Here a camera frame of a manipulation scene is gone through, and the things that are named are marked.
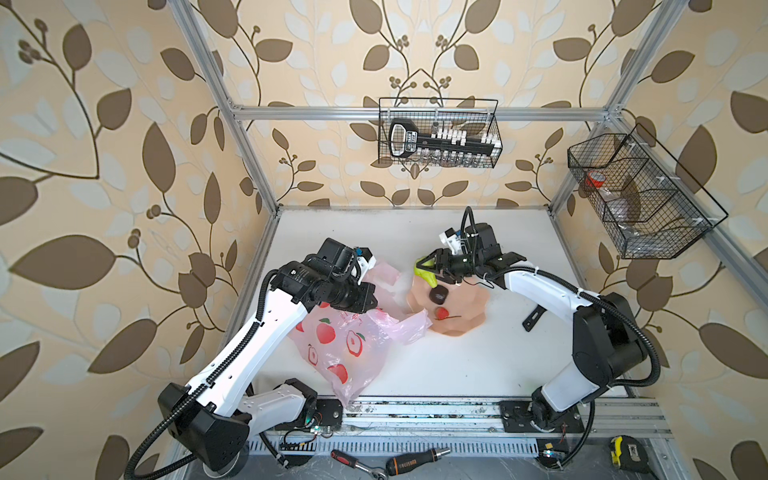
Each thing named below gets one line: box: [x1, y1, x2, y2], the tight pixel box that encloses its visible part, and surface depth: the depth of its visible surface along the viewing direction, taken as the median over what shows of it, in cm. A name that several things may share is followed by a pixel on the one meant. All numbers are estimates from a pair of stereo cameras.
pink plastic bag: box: [288, 263, 433, 406], surface depth 73 cm
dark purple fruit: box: [429, 285, 449, 305], surface depth 94 cm
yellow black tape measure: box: [608, 435, 650, 473], surface depth 68 cm
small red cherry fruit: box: [435, 307, 462, 320], surface depth 92 cm
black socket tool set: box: [388, 119, 501, 162], surface depth 86 cm
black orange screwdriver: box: [385, 447, 451, 476], surface depth 68 cm
